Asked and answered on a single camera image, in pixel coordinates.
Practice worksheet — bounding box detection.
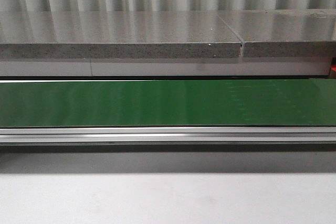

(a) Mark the grey speckled stone slab right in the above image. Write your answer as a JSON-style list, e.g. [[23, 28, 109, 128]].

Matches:
[[218, 9, 335, 58]]

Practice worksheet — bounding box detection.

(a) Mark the grey speckled stone slab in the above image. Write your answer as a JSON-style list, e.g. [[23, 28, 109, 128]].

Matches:
[[1, 11, 241, 59], [218, 9, 335, 58]]

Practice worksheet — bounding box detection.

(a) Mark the green conveyor belt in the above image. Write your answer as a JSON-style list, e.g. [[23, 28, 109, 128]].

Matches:
[[1, 79, 335, 127]]

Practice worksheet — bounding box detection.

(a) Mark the grey speckled stone slab left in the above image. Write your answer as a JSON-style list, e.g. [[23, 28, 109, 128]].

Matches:
[[1, 11, 241, 59]]

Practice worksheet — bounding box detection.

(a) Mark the aluminium conveyor frame rail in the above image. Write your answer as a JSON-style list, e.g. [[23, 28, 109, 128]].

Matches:
[[1, 126, 335, 144]]

